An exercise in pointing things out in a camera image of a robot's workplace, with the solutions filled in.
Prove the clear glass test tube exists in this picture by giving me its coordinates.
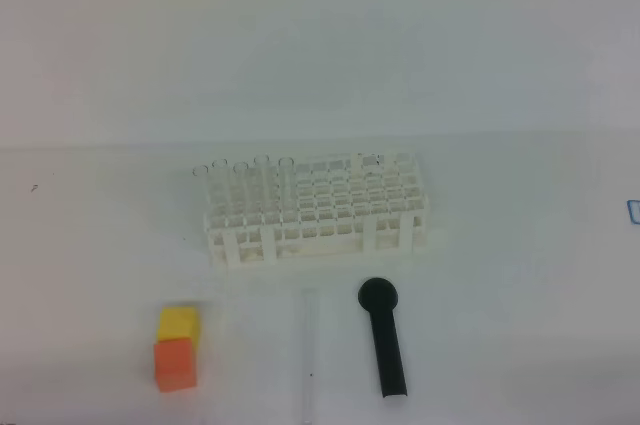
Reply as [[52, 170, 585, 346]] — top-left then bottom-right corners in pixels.
[[301, 289, 319, 424]]

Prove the white plastic test tube rack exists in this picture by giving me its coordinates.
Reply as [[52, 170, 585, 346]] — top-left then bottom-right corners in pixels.
[[204, 152, 429, 269]]

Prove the clear test tube far left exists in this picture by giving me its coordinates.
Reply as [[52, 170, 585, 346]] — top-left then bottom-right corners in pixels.
[[192, 165, 211, 222]]

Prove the black plastic scoop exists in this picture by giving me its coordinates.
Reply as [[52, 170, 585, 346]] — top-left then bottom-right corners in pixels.
[[357, 277, 408, 398]]

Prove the yellow foam cube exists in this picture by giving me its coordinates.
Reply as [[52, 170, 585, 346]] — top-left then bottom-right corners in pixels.
[[156, 306, 201, 347]]

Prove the orange foam cube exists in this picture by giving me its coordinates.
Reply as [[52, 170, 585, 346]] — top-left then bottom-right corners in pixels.
[[153, 338, 197, 393]]

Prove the blue square table marking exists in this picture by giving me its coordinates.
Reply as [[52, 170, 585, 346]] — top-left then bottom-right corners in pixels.
[[627, 200, 640, 225]]

